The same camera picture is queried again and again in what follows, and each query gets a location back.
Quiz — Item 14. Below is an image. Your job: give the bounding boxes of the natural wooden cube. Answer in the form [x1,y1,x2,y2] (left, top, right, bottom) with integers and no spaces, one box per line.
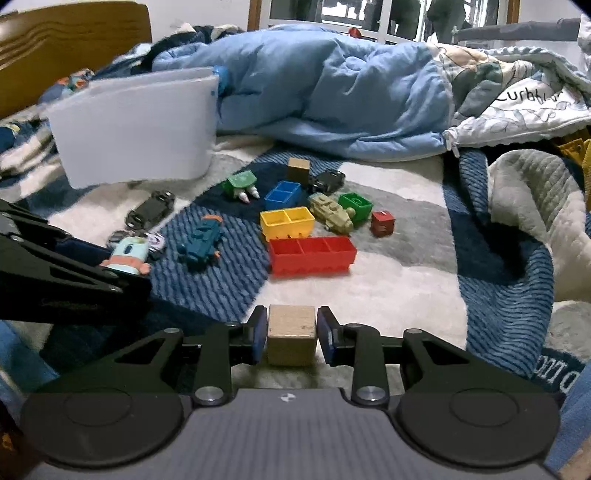
[266,305,318,367]

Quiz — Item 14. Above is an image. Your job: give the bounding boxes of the teal orange toy vehicle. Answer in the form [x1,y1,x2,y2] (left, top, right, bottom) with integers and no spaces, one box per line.
[177,215,223,271]

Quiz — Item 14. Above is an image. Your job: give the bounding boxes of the white patterned toy car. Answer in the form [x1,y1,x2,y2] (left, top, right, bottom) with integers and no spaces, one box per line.
[106,230,166,254]

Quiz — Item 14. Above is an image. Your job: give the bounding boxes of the red wooden cube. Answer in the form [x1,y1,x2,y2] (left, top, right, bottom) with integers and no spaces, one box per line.
[370,210,396,238]

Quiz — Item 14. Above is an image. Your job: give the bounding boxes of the green square toy brick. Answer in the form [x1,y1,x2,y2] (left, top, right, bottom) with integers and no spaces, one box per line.
[338,192,374,224]

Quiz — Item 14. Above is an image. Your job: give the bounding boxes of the yellow two-cell toy brick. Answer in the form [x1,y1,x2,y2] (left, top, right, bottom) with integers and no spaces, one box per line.
[259,207,315,240]

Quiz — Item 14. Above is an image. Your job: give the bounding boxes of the green toy with white cones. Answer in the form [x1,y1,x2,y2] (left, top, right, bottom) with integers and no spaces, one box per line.
[222,169,260,204]

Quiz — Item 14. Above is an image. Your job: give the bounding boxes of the light blue pink toy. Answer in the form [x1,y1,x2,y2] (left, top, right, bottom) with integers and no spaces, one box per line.
[100,236,150,275]

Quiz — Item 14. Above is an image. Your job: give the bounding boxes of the blue white plaid blanket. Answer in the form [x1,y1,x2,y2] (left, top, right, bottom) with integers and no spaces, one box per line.
[0,22,591,407]

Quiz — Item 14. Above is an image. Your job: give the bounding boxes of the red three-cell toy brick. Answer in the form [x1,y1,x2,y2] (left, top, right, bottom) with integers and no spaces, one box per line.
[269,236,358,277]

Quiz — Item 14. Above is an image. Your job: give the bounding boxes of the tan toy tank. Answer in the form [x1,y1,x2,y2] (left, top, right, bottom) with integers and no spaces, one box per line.
[308,192,356,235]

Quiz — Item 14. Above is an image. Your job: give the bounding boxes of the blue two-cell toy brick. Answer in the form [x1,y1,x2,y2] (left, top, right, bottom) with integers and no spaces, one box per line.
[264,180,301,211]

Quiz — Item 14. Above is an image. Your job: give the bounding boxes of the black toy car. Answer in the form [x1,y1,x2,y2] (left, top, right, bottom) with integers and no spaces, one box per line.
[308,170,346,195]

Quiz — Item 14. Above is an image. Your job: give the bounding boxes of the white plastic storage bin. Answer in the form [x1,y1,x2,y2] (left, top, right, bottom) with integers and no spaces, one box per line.
[46,67,219,189]

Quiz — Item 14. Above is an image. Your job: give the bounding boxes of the dark wooden cube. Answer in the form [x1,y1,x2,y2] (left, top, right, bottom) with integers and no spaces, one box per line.
[287,157,311,186]

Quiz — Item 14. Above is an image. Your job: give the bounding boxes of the colourful patterned pillow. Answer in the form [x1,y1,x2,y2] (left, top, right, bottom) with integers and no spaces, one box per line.
[38,68,94,105]

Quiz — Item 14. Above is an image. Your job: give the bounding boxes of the brown wooden headboard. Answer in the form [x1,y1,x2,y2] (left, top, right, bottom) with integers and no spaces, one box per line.
[1,1,152,117]

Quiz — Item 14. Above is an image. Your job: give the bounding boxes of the grey white fleece blanket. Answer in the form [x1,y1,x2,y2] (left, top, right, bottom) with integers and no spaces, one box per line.
[488,149,591,302]

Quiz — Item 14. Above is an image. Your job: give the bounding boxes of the light blue quilted duvet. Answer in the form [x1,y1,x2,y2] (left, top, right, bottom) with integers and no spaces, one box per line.
[152,26,454,162]

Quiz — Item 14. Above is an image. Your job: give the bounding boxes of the white printed quilt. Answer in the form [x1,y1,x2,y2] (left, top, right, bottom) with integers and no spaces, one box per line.
[431,44,590,153]

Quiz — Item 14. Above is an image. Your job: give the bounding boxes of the yellow cloth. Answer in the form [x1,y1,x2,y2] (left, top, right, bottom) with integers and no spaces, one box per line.
[559,138,591,211]

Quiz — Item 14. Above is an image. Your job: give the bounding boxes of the window with white frame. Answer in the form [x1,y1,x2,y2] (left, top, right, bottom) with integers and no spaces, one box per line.
[247,0,521,44]

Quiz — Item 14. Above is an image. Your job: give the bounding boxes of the grey padded bed rail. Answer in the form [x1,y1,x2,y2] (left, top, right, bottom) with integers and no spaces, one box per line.
[455,18,580,42]

